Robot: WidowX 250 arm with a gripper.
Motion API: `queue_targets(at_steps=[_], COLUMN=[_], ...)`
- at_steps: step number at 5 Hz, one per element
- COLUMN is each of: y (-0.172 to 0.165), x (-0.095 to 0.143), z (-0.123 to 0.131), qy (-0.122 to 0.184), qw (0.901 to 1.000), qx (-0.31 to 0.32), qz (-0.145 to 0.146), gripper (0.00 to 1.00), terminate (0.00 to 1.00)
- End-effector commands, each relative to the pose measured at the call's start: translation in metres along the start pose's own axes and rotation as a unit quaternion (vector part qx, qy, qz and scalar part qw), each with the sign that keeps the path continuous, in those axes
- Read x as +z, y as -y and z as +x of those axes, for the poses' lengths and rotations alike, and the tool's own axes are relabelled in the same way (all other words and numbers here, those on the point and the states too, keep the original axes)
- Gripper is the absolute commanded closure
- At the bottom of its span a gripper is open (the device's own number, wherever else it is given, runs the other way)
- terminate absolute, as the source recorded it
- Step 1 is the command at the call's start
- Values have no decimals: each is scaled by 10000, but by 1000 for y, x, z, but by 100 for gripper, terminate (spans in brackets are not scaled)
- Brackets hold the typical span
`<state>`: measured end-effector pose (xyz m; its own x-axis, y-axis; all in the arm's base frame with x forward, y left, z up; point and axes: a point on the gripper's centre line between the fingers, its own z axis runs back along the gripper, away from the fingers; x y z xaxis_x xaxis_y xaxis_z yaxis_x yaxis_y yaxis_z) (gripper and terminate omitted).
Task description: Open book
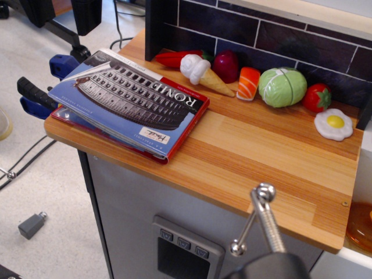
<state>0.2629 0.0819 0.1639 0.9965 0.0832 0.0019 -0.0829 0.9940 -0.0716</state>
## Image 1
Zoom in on toy salmon sushi piece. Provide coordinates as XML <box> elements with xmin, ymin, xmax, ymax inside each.
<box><xmin>237</xmin><ymin>67</ymin><xmax>261</xmax><ymax>101</ymax></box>

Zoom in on red toy strawberry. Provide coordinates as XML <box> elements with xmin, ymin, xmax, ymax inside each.
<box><xmin>301</xmin><ymin>83</ymin><xmax>331</xmax><ymax>113</ymax></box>

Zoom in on black chair base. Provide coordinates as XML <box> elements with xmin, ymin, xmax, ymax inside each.
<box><xmin>1</xmin><ymin>0</ymin><xmax>102</xmax><ymax>62</ymax></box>

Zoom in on small grey block with knob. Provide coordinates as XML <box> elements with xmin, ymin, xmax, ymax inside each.
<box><xmin>18</xmin><ymin>212</ymin><xmax>48</xmax><ymax>240</ymax></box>

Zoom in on toy ice cream cone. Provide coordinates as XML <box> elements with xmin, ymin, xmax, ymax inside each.
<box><xmin>180</xmin><ymin>54</ymin><xmax>235</xmax><ymax>97</ymax></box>

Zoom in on grey toy kitchen cabinet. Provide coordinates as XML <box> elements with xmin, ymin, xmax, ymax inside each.
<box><xmin>77</xmin><ymin>150</ymin><xmax>324</xmax><ymax>279</ymax></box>

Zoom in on Rome travel guide book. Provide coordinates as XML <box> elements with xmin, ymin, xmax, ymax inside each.
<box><xmin>48</xmin><ymin>49</ymin><xmax>210</xmax><ymax>164</ymax></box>

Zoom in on grey cabinet control panel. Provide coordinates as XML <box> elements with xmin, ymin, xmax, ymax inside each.
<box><xmin>152</xmin><ymin>215</ymin><xmax>225</xmax><ymax>279</ymax></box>

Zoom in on toy fried egg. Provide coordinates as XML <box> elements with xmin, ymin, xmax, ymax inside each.
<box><xmin>314</xmin><ymin>109</ymin><xmax>353</xmax><ymax>141</ymax></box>

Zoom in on orange translucent plate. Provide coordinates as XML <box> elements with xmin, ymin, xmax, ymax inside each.
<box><xmin>346</xmin><ymin>202</ymin><xmax>371</xmax><ymax>253</ymax></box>

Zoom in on dark brick backsplash panel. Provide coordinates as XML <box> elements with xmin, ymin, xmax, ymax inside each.
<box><xmin>145</xmin><ymin>1</ymin><xmax>371</xmax><ymax>130</ymax></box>

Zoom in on red toy chili pepper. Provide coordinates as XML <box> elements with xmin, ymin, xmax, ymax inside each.
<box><xmin>155</xmin><ymin>50</ymin><xmax>214</xmax><ymax>68</ymax></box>

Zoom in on green toy cabbage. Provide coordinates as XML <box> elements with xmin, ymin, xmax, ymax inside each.
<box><xmin>258</xmin><ymin>67</ymin><xmax>307</xmax><ymax>108</ymax></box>

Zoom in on silver screw clamp handle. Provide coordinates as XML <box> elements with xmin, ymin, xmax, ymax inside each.
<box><xmin>230</xmin><ymin>183</ymin><xmax>312</xmax><ymax>279</ymax></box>

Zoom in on blue black bar clamp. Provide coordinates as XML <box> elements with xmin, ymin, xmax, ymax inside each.
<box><xmin>17</xmin><ymin>55</ymin><xmax>80</xmax><ymax>120</ymax></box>

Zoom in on black floor cables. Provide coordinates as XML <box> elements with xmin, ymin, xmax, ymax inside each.
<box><xmin>0</xmin><ymin>135</ymin><xmax>57</xmax><ymax>191</ymax></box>

